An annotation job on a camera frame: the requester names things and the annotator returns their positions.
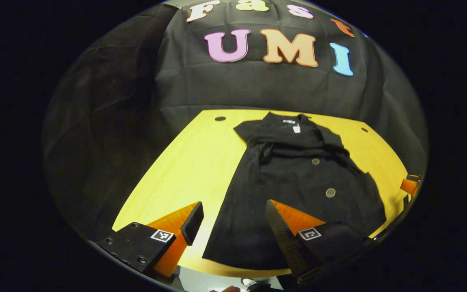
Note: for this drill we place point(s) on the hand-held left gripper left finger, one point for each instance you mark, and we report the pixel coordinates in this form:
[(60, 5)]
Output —
[(193, 223)]

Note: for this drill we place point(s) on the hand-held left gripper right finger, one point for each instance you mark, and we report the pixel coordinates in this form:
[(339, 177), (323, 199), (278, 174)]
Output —
[(282, 239)]

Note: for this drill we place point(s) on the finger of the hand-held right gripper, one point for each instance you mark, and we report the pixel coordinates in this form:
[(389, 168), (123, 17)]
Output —
[(410, 186)]

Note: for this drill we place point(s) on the black buttoned shirt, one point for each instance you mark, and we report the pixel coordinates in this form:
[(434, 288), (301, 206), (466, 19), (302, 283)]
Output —
[(298, 202)]

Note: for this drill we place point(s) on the black backdrop cloth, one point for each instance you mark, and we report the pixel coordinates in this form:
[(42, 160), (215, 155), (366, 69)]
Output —
[(258, 89)]

